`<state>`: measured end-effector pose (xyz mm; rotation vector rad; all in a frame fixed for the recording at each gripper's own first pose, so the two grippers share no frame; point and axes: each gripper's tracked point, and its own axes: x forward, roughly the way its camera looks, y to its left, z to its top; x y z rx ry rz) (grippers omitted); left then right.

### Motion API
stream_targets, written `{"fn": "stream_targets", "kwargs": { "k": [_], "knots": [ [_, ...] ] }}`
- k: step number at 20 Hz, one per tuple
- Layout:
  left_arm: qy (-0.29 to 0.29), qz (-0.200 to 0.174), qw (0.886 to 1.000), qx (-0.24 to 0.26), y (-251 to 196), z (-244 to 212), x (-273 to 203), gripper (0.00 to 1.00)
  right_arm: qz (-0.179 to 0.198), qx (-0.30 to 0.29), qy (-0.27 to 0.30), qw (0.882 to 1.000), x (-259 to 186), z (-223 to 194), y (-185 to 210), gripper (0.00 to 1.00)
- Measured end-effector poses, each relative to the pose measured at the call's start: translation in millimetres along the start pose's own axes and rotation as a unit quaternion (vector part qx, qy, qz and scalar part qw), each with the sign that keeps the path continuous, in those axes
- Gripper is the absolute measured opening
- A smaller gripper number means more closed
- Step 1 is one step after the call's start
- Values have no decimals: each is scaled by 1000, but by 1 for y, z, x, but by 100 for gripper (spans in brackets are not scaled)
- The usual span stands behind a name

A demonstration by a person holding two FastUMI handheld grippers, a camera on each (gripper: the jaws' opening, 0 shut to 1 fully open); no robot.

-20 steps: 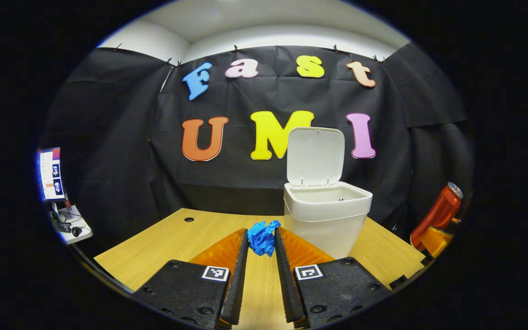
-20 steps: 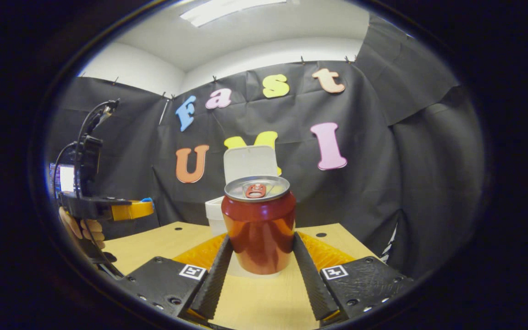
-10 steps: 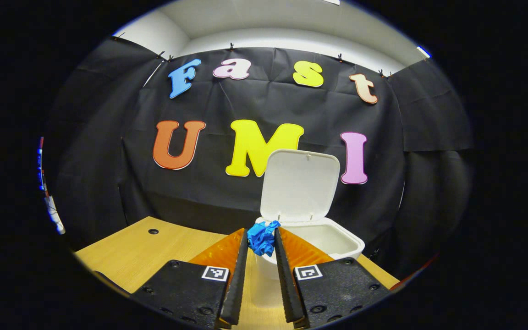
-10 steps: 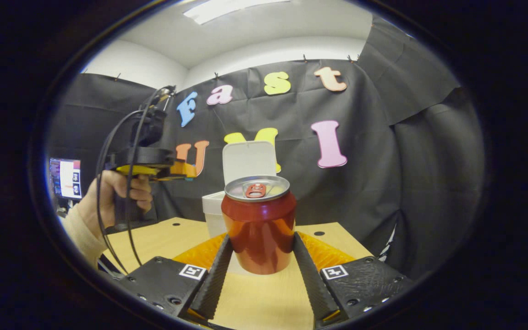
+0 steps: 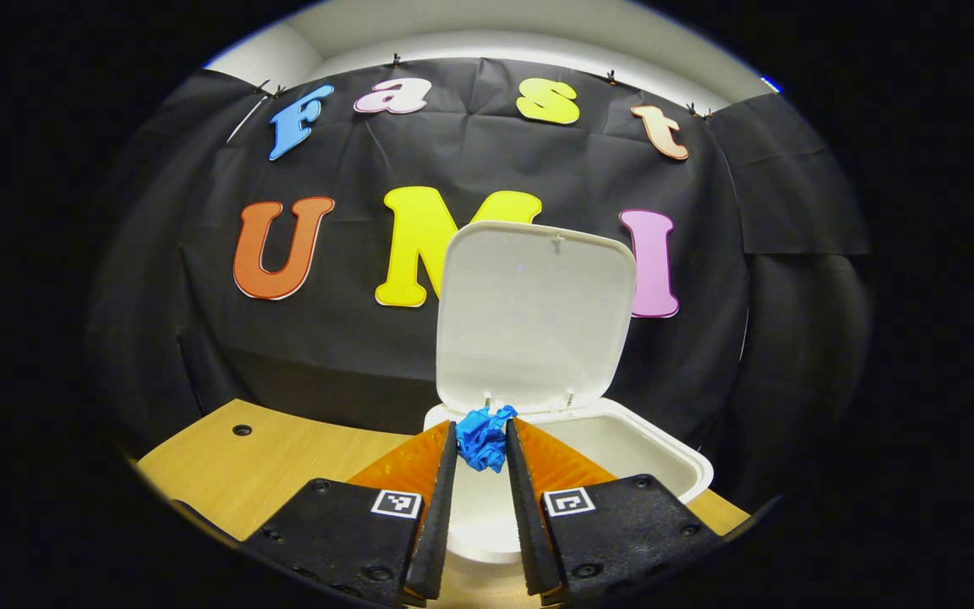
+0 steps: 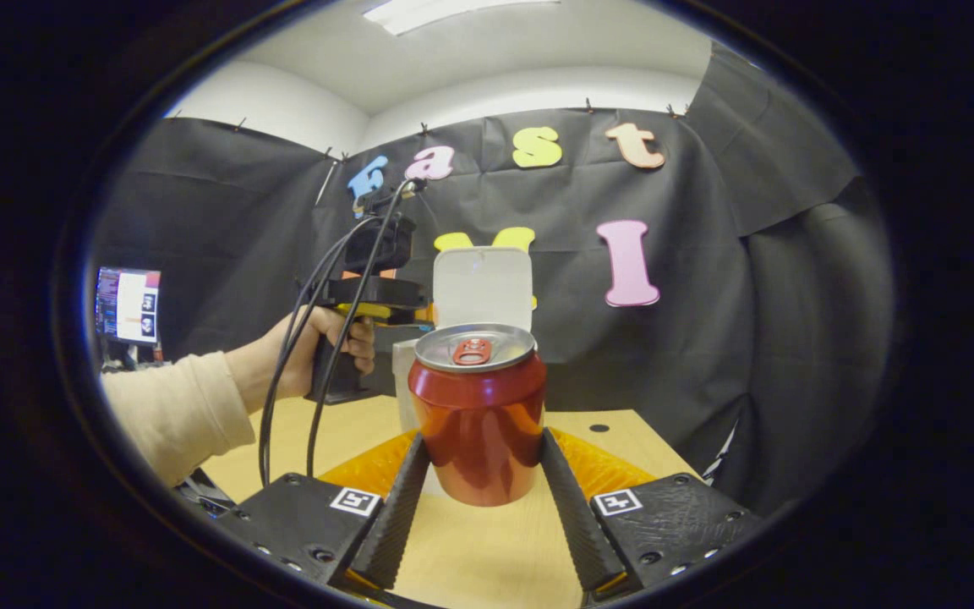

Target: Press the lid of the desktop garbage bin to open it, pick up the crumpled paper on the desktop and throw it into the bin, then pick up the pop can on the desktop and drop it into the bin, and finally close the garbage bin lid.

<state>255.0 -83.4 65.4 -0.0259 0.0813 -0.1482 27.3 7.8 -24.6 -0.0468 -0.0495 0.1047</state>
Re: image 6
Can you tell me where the ceiling light panel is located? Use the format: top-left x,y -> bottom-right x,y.
362,0 -> 560,36

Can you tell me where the black cable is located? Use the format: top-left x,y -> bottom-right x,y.
305,178 -> 420,479
257,216 -> 382,489

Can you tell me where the white desktop garbage bin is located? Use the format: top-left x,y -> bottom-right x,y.
391,247 -> 539,496

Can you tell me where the computer monitor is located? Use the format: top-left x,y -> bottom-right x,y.
96,267 -> 162,343

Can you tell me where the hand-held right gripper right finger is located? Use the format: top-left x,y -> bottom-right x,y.
539,427 -> 767,595

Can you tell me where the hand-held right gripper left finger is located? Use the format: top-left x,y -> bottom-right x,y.
215,430 -> 432,593

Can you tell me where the red pop can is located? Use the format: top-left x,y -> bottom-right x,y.
408,324 -> 548,508

